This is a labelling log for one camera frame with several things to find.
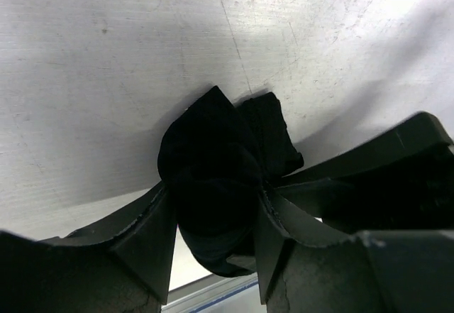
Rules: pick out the black underwear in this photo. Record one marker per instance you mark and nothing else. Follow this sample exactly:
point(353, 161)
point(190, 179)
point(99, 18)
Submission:
point(215, 161)

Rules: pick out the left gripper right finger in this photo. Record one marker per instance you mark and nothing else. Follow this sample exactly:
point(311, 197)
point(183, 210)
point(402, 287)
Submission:
point(304, 265)

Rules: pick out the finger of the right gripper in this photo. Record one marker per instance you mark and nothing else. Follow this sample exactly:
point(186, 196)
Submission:
point(399, 180)

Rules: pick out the aluminium mounting rail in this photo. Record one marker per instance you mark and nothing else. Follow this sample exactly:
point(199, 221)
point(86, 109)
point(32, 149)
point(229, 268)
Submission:
point(216, 294)

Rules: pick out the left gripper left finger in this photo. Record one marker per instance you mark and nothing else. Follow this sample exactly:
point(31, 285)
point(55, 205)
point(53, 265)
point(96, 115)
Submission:
point(120, 263)

